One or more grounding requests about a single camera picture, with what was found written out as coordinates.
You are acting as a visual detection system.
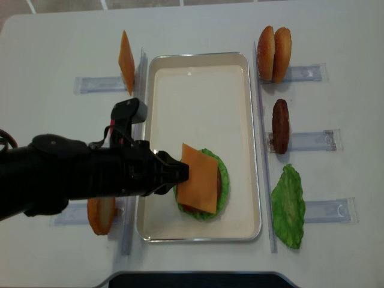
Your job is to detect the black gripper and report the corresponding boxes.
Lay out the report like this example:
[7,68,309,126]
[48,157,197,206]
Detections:
[116,139,189,197]

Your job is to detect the orange cheese slice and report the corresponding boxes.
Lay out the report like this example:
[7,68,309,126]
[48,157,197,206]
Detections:
[118,31,135,96]
[176,144,218,214]

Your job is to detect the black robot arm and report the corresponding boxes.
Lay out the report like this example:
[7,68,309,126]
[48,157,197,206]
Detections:
[1,134,189,220]

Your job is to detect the red tomato slice on tray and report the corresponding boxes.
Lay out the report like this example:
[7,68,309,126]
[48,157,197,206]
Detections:
[181,205,199,213]

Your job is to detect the brown meat patty on tray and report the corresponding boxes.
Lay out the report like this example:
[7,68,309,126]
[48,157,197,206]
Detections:
[217,169,222,201]

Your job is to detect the green lettuce leaf on tray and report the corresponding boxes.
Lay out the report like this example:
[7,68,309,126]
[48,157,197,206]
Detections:
[178,148,230,221]

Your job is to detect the upright brown meat patty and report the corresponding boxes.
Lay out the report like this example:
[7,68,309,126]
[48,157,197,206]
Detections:
[272,99,290,154]

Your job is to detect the upright green lettuce leaf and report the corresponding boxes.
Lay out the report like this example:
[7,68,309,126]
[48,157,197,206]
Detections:
[271,164,306,250]

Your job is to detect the clear cheese holder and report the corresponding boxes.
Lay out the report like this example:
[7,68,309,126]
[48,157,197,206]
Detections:
[74,76,127,94]

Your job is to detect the clear lettuce holder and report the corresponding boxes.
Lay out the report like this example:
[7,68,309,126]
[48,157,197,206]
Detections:
[304,197,359,224]

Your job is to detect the white metal tray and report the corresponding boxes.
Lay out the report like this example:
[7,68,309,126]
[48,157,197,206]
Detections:
[136,52,262,242]

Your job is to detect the upright cut bun half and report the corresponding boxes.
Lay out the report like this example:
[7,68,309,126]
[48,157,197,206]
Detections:
[87,197,116,235]

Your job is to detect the clear left bun holder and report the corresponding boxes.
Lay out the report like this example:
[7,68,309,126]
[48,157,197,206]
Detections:
[50,199,125,226]

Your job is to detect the clear bun holder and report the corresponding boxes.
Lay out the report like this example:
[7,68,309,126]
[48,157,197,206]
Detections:
[50,199,125,226]
[260,62,328,85]

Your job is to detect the dark base at bottom edge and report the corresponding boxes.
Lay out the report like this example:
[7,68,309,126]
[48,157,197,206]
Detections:
[109,272,297,287]

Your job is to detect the left sesame bun half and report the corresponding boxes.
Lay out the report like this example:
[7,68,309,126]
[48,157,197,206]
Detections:
[257,26,275,82]

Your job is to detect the sesame bun half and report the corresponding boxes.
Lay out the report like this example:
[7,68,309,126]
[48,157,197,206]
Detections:
[272,27,292,83]
[257,26,275,82]

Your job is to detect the clear patty holder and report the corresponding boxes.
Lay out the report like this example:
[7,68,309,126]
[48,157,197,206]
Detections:
[266,129,343,152]

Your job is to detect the clear right bun holder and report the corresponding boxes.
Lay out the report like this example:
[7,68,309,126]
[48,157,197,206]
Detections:
[260,62,328,85]

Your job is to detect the right sesame bun half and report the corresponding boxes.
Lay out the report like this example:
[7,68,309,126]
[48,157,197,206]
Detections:
[272,27,292,83]

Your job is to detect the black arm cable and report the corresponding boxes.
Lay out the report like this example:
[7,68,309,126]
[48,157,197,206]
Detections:
[0,128,19,154]

